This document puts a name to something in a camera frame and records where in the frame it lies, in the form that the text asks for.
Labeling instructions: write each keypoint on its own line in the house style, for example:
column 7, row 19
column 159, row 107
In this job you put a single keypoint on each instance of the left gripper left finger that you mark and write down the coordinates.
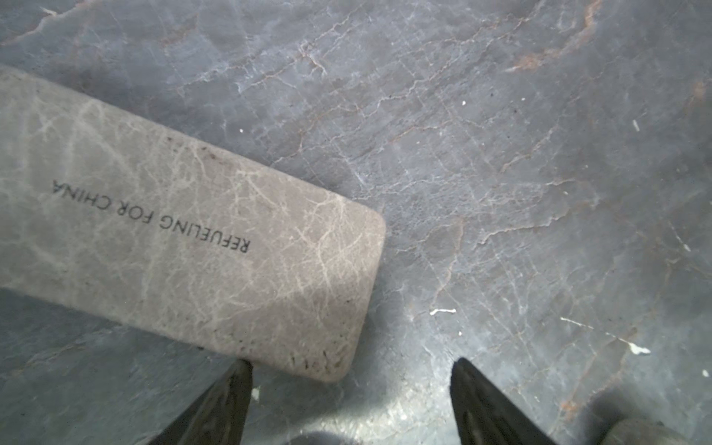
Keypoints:
column 218, row 415

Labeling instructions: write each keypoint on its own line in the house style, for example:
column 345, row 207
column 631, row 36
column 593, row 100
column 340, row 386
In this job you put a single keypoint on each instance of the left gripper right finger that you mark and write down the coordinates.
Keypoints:
column 484, row 415

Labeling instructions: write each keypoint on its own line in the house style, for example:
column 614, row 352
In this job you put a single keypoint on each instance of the grey rectangular eyeglass case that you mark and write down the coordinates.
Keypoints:
column 108, row 213

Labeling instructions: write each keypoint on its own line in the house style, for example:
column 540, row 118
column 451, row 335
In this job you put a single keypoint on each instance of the grey oval eyeglass case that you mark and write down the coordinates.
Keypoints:
column 635, row 431

